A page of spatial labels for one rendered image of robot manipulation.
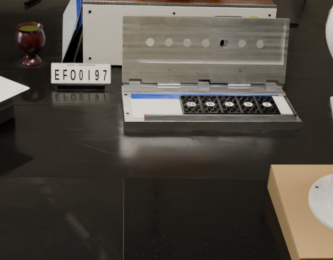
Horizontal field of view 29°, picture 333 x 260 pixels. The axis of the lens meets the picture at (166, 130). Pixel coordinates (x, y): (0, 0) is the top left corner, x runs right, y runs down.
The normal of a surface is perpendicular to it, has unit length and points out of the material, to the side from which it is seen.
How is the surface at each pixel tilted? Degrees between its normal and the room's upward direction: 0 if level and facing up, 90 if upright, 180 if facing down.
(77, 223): 0
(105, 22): 90
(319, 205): 5
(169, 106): 0
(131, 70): 76
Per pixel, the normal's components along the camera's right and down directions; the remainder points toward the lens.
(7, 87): 0.06, -0.87
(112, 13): 0.10, 0.49
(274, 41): 0.11, 0.27
